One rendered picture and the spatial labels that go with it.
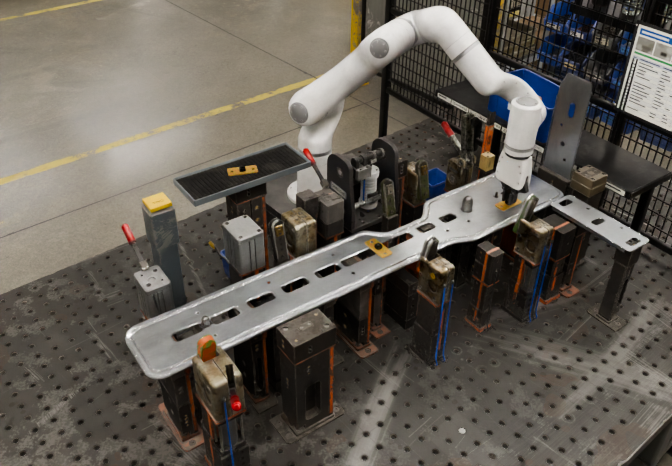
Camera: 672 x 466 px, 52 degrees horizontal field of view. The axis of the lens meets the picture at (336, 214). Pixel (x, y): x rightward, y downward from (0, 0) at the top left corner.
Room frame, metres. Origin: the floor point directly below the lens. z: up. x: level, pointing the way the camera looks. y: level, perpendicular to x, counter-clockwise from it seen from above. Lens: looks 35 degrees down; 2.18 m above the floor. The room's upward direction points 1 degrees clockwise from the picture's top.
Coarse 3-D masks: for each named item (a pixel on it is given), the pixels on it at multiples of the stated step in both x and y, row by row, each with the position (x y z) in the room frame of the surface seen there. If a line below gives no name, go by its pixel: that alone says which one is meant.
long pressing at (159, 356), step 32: (448, 192) 1.80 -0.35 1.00; (480, 192) 1.81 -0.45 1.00; (544, 192) 1.81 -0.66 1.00; (416, 224) 1.63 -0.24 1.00; (448, 224) 1.63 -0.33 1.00; (480, 224) 1.64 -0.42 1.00; (320, 256) 1.48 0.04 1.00; (352, 256) 1.48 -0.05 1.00; (416, 256) 1.49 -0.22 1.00; (224, 288) 1.33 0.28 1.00; (256, 288) 1.34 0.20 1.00; (320, 288) 1.34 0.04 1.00; (352, 288) 1.35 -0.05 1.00; (160, 320) 1.22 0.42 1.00; (192, 320) 1.22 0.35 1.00; (256, 320) 1.22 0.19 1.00; (288, 320) 1.23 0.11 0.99; (160, 352) 1.11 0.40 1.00; (192, 352) 1.11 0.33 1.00
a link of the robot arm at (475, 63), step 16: (480, 48) 1.82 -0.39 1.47; (464, 64) 1.81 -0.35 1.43; (480, 64) 1.79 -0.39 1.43; (496, 64) 1.82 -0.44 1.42; (480, 80) 1.78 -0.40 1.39; (496, 80) 1.77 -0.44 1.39; (512, 80) 1.81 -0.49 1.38; (512, 96) 1.84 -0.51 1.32; (528, 96) 1.82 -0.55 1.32; (544, 112) 1.79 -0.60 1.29
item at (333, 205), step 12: (324, 192) 1.68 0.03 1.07; (324, 204) 1.62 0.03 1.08; (336, 204) 1.62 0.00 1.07; (324, 216) 1.62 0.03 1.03; (336, 216) 1.62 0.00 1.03; (324, 228) 1.61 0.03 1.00; (336, 228) 1.62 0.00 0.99; (324, 240) 1.62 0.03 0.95; (336, 240) 1.63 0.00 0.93; (324, 276) 1.61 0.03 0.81; (336, 300) 1.63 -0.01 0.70
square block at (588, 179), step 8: (584, 168) 1.87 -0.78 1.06; (592, 168) 1.87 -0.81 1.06; (576, 176) 1.84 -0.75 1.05; (584, 176) 1.82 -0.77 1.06; (592, 176) 1.82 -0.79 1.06; (600, 176) 1.82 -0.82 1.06; (576, 184) 1.83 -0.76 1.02; (584, 184) 1.81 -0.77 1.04; (592, 184) 1.79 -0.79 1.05; (600, 184) 1.81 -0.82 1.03; (576, 192) 1.83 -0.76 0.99; (584, 192) 1.80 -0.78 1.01; (592, 192) 1.79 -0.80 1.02; (600, 192) 1.82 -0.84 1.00; (568, 200) 1.84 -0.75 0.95; (584, 200) 1.80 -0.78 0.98; (592, 200) 1.81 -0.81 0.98; (584, 240) 1.82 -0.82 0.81; (584, 248) 1.82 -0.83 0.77; (584, 256) 1.83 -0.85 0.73; (576, 264) 1.81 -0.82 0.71
